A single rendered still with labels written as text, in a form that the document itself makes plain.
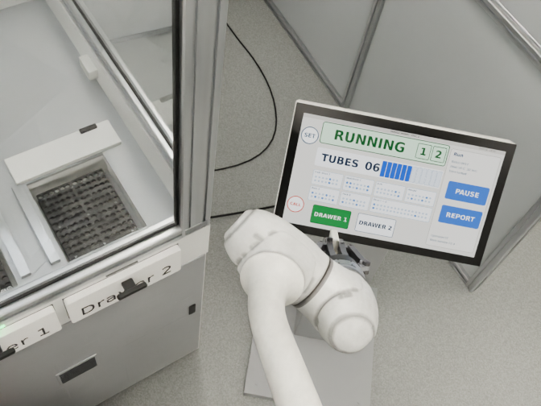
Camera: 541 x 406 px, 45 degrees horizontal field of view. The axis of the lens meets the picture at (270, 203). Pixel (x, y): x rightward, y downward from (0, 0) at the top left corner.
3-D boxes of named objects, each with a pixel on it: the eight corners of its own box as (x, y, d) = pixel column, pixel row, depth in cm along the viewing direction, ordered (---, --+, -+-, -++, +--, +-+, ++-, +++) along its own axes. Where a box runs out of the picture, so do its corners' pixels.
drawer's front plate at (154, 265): (180, 269, 167) (181, 249, 157) (72, 324, 156) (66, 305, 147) (177, 264, 167) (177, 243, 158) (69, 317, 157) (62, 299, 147)
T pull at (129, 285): (147, 287, 155) (147, 284, 153) (118, 301, 152) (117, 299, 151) (141, 275, 156) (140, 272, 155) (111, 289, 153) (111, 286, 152)
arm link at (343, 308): (385, 288, 117) (329, 244, 115) (399, 331, 102) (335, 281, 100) (344, 330, 120) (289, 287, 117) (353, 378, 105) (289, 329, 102)
